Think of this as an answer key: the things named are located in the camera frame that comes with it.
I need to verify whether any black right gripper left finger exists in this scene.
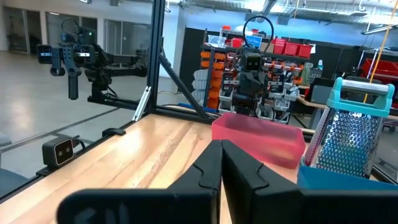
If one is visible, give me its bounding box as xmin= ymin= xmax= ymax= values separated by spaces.
xmin=57 ymin=139 xmax=223 ymax=224

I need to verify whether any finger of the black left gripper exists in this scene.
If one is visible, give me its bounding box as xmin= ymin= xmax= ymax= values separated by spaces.
xmin=241 ymin=72 xmax=255 ymax=96
xmin=254 ymin=72 xmax=268 ymax=96

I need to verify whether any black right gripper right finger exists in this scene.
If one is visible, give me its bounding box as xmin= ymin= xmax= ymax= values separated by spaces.
xmin=221 ymin=139 xmax=398 ymax=224

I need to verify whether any black shelf with parts bins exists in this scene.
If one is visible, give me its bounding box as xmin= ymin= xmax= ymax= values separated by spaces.
xmin=183 ymin=26 xmax=315 ymax=123

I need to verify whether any pink plastic bin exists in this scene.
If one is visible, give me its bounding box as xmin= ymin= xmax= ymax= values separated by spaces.
xmin=211 ymin=112 xmax=307 ymax=170

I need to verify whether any blue plastic bin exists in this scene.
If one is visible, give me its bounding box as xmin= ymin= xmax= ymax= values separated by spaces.
xmin=297 ymin=164 xmax=398 ymax=192

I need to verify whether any black edge clamp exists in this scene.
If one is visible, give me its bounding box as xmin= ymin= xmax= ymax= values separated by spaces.
xmin=101 ymin=127 xmax=127 ymax=138

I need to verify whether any red bin rack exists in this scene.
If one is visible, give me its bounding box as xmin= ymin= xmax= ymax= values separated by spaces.
xmin=360 ymin=57 xmax=398 ymax=82

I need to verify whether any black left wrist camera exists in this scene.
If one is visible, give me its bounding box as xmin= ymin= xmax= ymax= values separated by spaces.
xmin=241 ymin=51 xmax=265 ymax=73

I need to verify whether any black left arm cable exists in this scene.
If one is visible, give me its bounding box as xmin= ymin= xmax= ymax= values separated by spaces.
xmin=231 ymin=15 xmax=275 ymax=74

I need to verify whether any black aluminium table frame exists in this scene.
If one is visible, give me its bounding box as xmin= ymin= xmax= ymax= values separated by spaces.
xmin=0 ymin=0 xmax=220 ymax=205

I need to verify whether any black camera cable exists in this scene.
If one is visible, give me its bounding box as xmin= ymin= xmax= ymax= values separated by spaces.
xmin=72 ymin=135 xmax=87 ymax=152

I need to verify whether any silver angle bracket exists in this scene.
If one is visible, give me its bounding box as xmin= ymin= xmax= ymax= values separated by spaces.
xmin=132 ymin=86 xmax=152 ymax=122

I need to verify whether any black table-level camera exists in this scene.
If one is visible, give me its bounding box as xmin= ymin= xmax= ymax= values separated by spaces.
xmin=42 ymin=136 xmax=75 ymax=170

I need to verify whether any metal box grater teal handle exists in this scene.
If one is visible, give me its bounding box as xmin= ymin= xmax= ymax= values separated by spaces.
xmin=303 ymin=77 xmax=396 ymax=180

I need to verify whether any yellow hanging cable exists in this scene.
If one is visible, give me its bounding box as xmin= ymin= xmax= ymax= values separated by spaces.
xmin=363 ymin=0 xmax=398 ymax=104

